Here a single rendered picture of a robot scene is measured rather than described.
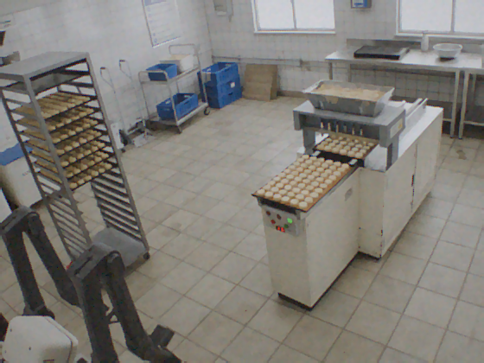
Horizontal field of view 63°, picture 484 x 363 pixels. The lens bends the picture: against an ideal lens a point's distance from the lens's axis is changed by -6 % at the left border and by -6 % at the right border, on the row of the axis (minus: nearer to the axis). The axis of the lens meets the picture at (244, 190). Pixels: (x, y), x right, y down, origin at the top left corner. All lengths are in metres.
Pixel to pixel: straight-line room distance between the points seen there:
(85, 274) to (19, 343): 0.40
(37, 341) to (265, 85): 6.01
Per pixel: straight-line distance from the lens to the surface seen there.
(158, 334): 1.44
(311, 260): 2.67
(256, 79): 7.02
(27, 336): 1.39
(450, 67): 5.12
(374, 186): 2.96
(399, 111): 2.93
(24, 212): 1.49
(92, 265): 1.12
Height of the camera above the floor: 2.25
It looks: 31 degrees down
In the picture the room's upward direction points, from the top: 9 degrees counter-clockwise
